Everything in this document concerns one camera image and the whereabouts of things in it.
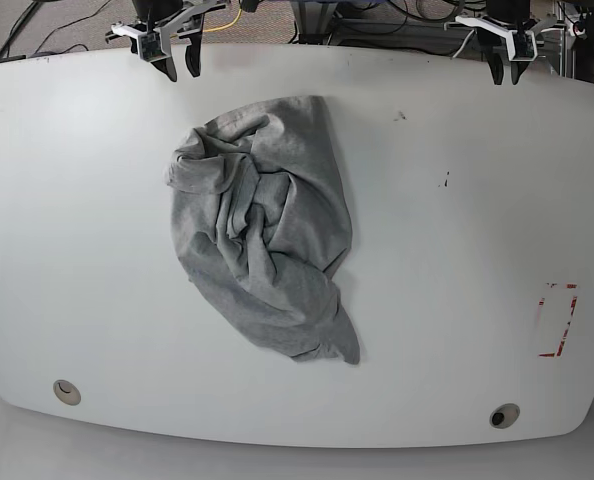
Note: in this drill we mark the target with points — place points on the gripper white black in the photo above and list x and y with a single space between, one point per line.
169 18
501 19

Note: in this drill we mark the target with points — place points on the grey t-shirt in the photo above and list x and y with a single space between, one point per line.
260 226

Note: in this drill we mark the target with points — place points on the red tape rectangle marking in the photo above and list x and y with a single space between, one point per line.
554 317

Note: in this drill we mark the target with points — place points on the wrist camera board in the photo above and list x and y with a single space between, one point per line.
524 46
149 47

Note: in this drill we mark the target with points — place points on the aluminium frame stand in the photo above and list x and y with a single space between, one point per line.
312 19

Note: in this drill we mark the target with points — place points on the right table cable grommet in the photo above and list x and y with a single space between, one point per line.
504 416

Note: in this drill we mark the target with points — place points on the table cable grommet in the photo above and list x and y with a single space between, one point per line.
504 416
66 392

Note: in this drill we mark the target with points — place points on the left table cable grommet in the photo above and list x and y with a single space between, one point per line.
66 392

